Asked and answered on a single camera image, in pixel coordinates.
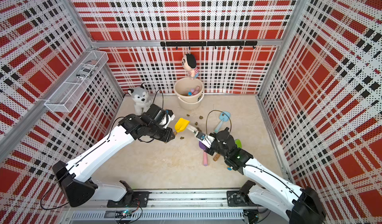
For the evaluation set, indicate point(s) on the yellow trowel wooden handle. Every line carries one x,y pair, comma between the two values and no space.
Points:
181,125

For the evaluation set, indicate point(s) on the purple square trowel pink handle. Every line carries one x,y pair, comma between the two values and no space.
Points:
196,90

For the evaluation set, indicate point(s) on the purple pointed trowel row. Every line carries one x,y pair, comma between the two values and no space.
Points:
205,155

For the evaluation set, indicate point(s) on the light blue hand trowel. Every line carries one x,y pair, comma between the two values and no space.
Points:
224,117

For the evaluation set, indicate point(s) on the white brush green handle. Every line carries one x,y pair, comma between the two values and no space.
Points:
192,129

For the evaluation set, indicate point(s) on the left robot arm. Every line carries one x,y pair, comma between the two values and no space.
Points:
74,177

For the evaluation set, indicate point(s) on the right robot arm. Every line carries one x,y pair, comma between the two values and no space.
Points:
295,204

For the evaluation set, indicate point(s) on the beige plastic bucket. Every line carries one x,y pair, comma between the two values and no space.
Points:
185,85

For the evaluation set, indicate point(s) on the grey white husky plush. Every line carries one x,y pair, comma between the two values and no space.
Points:
141,98

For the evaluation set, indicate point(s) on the doll with black hat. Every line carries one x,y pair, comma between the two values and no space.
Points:
189,63

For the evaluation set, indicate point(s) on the can in shelf basket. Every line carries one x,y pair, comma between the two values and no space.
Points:
86,70

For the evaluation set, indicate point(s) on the green circuit board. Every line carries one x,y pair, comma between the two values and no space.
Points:
123,214

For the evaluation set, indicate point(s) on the light green trowel wooden handle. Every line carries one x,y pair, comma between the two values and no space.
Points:
216,157

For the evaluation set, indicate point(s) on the black hook rail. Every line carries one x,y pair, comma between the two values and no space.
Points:
240,43

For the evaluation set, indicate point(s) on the green trowel yellow handle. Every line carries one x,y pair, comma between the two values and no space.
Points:
238,143

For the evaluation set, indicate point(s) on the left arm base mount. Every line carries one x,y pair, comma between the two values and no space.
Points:
130,197

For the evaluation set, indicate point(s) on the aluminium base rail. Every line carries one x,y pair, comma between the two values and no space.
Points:
174,206

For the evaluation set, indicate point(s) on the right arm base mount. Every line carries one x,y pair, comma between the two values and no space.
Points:
240,198

